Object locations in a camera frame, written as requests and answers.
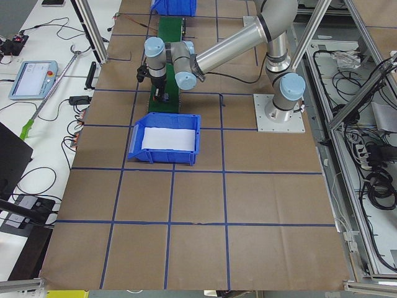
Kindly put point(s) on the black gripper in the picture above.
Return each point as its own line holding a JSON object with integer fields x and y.
{"x": 158, "y": 82}

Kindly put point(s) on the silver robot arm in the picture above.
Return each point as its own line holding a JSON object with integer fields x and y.
{"x": 269, "y": 27}

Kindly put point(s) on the left blue plastic bin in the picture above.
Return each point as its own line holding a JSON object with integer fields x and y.
{"x": 170, "y": 121}

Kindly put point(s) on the blue plastic bin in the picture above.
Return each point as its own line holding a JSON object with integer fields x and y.
{"x": 174, "y": 7}
{"x": 170, "y": 121}

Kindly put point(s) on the white foam pad left bin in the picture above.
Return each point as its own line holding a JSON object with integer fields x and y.
{"x": 168, "y": 139}

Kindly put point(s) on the green conveyor belt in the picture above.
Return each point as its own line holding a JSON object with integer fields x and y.
{"x": 170, "y": 29}

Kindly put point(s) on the black power adapter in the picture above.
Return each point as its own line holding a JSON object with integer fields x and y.
{"x": 79, "y": 100}

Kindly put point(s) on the right blue plastic bin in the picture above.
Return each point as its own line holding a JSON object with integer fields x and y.
{"x": 174, "y": 7}

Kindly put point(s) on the teach pendant tablet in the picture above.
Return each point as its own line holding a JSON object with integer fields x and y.
{"x": 34, "y": 80}

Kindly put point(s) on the grabber reaching tool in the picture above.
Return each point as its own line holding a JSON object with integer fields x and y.
{"x": 28, "y": 125}

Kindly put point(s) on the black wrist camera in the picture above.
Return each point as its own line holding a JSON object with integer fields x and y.
{"x": 142, "y": 73}

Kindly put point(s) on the aluminium frame post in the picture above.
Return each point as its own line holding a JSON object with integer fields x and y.
{"x": 87, "y": 21}

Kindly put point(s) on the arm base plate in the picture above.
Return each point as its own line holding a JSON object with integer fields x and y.
{"x": 270, "y": 119}
{"x": 249, "y": 21}

